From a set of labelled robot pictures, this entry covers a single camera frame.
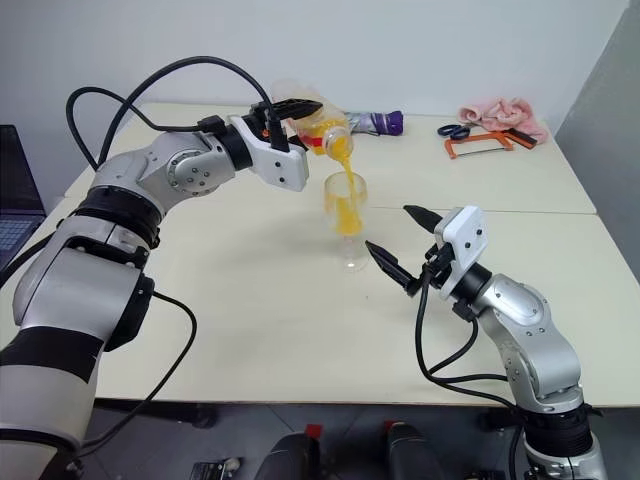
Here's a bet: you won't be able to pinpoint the grey partition panel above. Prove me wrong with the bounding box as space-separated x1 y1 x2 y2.
552 0 640 284

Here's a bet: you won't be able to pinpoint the grey metal floor fitting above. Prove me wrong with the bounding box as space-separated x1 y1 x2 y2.
192 457 241 480

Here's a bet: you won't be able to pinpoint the folded grey purple umbrella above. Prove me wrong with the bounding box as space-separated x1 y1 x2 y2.
344 109 404 137

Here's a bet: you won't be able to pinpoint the dark laptop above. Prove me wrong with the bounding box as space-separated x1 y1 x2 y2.
0 124 47 271

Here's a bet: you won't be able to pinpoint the pink towel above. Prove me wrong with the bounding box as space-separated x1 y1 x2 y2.
458 97 550 140

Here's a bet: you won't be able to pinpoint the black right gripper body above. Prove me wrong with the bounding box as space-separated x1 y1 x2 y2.
421 241 457 290

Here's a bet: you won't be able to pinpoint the orange hacksaw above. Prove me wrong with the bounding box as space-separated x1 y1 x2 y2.
444 130 516 161

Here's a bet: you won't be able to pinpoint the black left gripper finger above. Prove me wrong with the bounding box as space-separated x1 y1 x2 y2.
272 98 325 121

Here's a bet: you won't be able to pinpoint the blue handled scissors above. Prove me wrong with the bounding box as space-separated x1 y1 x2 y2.
437 122 472 141

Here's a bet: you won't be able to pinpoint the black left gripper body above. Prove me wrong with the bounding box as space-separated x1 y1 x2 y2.
243 101 282 140

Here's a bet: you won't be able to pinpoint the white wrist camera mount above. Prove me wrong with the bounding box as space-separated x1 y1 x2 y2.
433 204 487 301
228 114 310 192

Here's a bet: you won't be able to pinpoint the dark rounded shape red tip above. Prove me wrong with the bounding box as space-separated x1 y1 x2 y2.
259 423 324 480

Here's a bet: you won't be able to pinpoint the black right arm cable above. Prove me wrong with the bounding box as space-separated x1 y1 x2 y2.
414 269 526 409

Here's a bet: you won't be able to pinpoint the clear orange juice bottle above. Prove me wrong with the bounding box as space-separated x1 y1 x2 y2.
272 78 356 162

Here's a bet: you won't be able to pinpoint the clear wine glass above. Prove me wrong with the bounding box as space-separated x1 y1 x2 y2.
323 171 370 272

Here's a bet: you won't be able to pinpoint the black red tool handle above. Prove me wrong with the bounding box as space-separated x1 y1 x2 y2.
505 127 539 148

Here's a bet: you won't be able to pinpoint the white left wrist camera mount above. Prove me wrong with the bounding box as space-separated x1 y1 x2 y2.
228 114 310 192

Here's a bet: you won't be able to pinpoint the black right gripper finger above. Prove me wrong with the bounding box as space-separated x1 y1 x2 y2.
364 240 422 299
402 203 446 233

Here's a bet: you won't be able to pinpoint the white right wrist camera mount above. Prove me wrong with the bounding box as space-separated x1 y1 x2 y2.
433 204 487 301

